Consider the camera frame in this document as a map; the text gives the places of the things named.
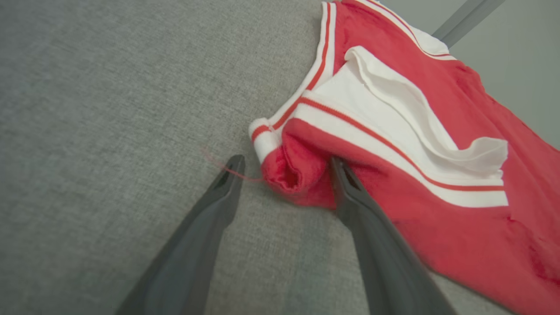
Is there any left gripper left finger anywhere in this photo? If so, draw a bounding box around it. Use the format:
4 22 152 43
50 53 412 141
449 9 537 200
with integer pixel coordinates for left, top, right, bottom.
115 154 245 315

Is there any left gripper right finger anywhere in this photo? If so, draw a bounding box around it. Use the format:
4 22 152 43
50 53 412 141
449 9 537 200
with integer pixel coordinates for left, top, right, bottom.
330 157 458 315

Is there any red jersey with white stripes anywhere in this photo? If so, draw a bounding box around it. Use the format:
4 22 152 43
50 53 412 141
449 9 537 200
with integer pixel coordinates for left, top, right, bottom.
248 0 560 315

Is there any grey metal post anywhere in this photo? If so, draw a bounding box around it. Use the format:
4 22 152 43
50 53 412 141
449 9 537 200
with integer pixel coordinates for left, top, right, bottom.
432 0 506 48

